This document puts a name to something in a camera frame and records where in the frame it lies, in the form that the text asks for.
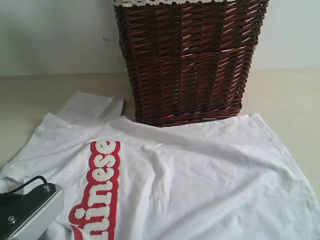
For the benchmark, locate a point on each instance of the white t-shirt red logo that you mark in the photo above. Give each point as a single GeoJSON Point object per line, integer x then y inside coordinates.
{"type": "Point", "coordinates": [229, 179]}

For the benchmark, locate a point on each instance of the dark red wicker basket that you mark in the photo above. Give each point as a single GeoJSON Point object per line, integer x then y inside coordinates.
{"type": "Point", "coordinates": [189, 63]}

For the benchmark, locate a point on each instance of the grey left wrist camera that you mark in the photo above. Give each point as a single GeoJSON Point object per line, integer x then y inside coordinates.
{"type": "Point", "coordinates": [27, 216]}

